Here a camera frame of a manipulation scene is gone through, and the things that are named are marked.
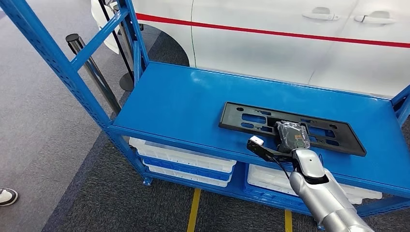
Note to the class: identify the person's shoe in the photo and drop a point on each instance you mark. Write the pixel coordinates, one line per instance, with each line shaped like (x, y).
(7, 197)

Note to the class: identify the white plastic tray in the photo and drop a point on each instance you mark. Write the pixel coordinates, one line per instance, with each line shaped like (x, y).
(185, 177)
(269, 179)
(179, 157)

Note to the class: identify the black stanchion pole with base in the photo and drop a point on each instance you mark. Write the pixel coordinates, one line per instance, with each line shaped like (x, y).
(126, 84)

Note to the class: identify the blue metal shelf rack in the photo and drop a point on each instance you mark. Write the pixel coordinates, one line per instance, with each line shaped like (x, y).
(192, 105)

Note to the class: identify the chrome stanchion post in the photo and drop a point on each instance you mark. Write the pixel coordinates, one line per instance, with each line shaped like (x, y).
(93, 72)

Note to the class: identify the black plastic panel part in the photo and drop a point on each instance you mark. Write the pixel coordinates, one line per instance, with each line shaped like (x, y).
(243, 121)

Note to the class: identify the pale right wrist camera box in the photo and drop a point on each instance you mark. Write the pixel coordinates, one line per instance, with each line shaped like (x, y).
(256, 141)

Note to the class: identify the white car with red stripe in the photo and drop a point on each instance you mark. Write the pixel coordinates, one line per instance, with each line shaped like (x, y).
(272, 51)

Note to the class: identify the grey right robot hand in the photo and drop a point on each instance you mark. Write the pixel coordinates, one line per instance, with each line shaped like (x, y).
(292, 136)

